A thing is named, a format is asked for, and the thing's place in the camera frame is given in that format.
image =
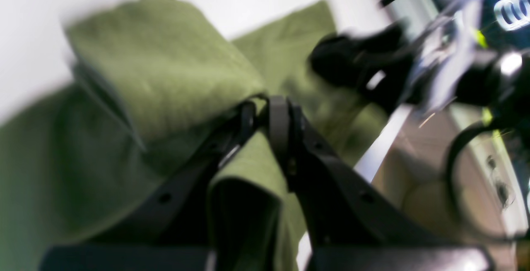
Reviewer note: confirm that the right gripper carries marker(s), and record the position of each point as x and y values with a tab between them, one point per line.
379	65

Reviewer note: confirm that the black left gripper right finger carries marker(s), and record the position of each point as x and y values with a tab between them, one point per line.
350	225

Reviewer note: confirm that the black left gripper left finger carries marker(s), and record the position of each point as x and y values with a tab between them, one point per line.
168	231

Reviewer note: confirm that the olive green T-shirt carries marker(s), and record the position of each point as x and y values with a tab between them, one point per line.
154	79

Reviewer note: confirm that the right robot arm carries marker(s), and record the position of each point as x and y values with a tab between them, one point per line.
443	65

